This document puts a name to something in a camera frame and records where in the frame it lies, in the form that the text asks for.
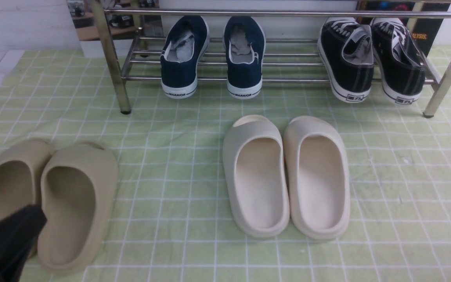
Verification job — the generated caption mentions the black right canvas sneaker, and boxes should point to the black right canvas sneaker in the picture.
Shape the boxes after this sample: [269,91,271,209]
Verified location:
[369,18,426,105]

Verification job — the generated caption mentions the cream slide slipper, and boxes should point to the cream slide slipper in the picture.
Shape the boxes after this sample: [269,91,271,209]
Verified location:
[222,115,290,239]
[283,116,350,240]

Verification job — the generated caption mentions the cream left slide slipper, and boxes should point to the cream left slide slipper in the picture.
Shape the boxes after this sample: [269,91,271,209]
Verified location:
[222,115,290,239]

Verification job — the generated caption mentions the navy left sneaker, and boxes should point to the navy left sneaker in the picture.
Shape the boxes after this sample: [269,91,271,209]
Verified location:
[161,15,211,99]

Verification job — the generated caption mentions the black left canvas sneaker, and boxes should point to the black left canvas sneaker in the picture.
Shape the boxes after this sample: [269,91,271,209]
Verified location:
[318,17,375,103]

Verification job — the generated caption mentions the metal shoe rack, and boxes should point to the metal shoe rack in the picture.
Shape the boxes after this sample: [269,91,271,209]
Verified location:
[93,0,451,118]

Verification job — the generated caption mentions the photo poster board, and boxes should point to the photo poster board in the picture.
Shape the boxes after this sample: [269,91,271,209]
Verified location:
[66,0,163,42]

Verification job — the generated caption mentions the tan slide slipper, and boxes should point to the tan slide slipper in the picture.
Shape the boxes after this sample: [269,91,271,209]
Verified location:
[0,138,56,259]
[37,141,119,274]

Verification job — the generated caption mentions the navy right sneaker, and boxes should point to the navy right sneaker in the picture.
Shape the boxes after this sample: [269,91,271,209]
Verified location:
[223,16,266,99]

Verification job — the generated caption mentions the tan left slide slipper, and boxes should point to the tan left slide slipper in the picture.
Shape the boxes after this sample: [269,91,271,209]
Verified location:
[0,138,56,259]

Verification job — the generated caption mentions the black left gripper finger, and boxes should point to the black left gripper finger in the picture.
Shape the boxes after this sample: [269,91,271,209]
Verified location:
[0,204,47,282]

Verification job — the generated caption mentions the black canvas sneaker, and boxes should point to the black canvas sneaker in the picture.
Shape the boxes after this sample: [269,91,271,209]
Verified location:
[318,17,375,103]
[369,18,426,105]

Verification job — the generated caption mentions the tan right slide slipper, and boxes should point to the tan right slide slipper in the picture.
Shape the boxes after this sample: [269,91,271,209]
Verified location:
[37,141,119,274]

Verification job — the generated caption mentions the green checkered floor cloth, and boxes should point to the green checkered floor cloth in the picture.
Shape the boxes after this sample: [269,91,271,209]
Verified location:
[0,50,451,282]

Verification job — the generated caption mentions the dark poster board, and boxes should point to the dark poster board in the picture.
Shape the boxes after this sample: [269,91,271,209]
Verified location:
[356,1,450,56]

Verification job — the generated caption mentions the cream right slide slipper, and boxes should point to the cream right slide slipper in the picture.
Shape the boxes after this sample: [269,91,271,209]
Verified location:
[283,116,350,240]

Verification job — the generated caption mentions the navy sneaker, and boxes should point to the navy sneaker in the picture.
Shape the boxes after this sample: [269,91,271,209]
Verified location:
[161,15,211,99]
[223,16,266,99]

